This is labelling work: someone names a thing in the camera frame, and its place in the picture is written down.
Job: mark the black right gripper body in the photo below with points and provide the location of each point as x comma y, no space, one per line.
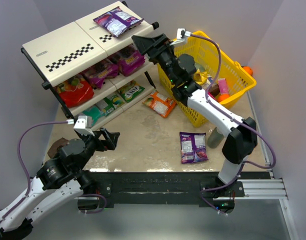
156,49

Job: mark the teal candy bag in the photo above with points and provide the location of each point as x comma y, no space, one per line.
94,112

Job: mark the orange ball behind basket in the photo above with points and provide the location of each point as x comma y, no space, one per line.
248,69

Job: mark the clear pump soap bottle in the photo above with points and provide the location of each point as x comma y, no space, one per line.
215,138

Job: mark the green fruit candy bag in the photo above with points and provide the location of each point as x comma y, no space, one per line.
130,91

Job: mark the orange candy bag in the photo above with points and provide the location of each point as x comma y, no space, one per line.
161,104

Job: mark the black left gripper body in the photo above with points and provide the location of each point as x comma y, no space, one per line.
98,139

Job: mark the purple candy bag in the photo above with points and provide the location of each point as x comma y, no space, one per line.
193,147
117,21

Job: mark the green brown round tin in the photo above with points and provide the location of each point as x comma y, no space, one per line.
58,144

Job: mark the gold foil bag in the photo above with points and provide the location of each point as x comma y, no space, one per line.
200,77

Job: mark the red fruit candy bag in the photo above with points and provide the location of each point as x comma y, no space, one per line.
75,91

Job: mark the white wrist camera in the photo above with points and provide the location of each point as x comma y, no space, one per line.
182,36
82,125

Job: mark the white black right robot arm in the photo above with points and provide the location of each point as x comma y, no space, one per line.
240,133

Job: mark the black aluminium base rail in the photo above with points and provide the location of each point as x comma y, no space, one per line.
185,188

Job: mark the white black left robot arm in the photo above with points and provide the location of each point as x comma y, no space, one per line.
61,178

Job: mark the magenta grape candy bag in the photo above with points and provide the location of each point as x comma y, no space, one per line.
128,60

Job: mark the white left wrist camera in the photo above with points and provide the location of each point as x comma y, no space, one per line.
82,125

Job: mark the cream black tiered shelf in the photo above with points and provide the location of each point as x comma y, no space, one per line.
72,48

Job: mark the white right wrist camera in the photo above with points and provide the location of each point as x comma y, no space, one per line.
182,36

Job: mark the green lime candy bag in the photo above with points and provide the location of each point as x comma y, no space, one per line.
110,103

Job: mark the pink box in basket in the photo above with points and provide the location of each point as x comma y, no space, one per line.
223,86

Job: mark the orange fruit in basket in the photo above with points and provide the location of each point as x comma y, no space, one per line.
223,96

